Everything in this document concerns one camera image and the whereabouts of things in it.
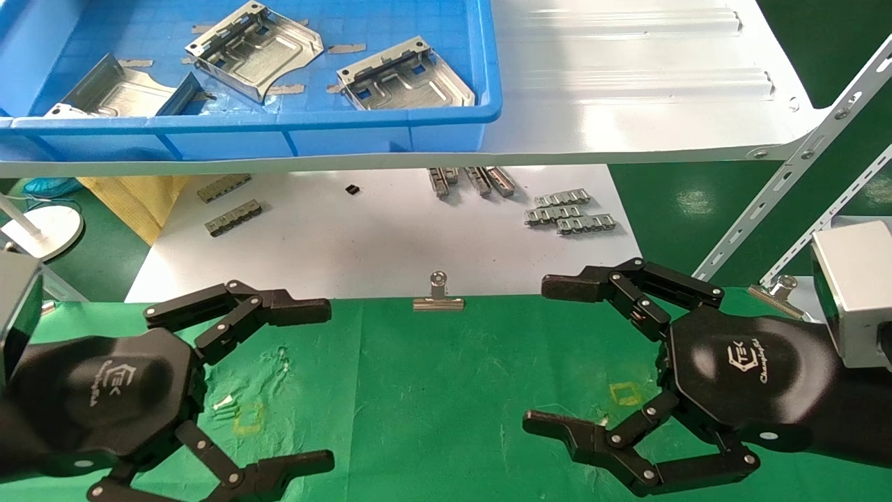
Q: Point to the white metal shelf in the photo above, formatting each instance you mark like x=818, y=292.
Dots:
x=627, y=104

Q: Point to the grey metal rail strip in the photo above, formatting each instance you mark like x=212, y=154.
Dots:
x=223, y=188
x=233, y=217

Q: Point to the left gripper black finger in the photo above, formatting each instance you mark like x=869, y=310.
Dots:
x=293, y=310

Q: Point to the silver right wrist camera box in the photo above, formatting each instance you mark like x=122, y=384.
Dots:
x=854, y=293

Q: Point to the blue plastic bin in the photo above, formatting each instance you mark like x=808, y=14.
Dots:
x=244, y=139

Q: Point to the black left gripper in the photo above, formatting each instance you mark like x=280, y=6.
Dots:
x=104, y=397

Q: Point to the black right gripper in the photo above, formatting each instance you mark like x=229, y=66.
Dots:
x=752, y=369

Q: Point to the short metal rail piece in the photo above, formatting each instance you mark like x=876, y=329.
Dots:
x=479, y=181
x=451, y=174
x=502, y=181
x=439, y=183

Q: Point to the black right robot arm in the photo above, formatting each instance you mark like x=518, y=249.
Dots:
x=867, y=418

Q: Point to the blue crumpled cover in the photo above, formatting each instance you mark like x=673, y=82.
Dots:
x=52, y=186

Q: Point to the white perforated angle bar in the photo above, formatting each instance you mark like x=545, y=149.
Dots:
x=787, y=181
x=66, y=287
x=829, y=219

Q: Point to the white round lamp base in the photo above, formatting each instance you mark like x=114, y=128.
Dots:
x=49, y=233

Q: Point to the green cloth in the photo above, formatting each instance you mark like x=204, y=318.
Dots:
x=418, y=390

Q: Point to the stamped sheet metal bracket part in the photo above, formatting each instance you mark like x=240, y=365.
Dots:
x=118, y=90
x=268, y=59
x=418, y=87

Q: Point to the white board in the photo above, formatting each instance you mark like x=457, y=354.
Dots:
x=348, y=244

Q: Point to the silver notched metal strip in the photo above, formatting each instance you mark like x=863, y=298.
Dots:
x=550, y=215
x=563, y=198
x=587, y=224

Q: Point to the yellow mesh bag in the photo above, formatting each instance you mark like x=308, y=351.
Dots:
x=139, y=202

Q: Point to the silver binder clip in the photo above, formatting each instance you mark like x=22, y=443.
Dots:
x=437, y=302
x=777, y=296

